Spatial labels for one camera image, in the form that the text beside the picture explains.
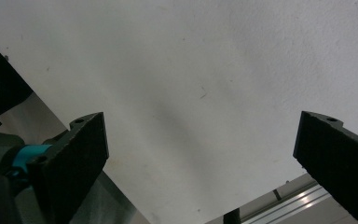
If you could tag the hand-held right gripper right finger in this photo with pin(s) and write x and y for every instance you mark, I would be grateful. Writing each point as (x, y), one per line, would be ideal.
(338, 158)

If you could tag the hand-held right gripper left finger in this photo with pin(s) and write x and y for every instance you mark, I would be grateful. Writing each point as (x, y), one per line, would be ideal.
(70, 161)

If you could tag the blue band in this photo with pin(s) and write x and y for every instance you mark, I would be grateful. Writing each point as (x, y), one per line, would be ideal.
(28, 155)

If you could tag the metal rail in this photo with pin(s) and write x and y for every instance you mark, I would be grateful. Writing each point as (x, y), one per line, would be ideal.
(295, 203)

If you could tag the black stand post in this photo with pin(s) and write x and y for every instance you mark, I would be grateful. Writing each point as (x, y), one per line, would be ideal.
(232, 217)

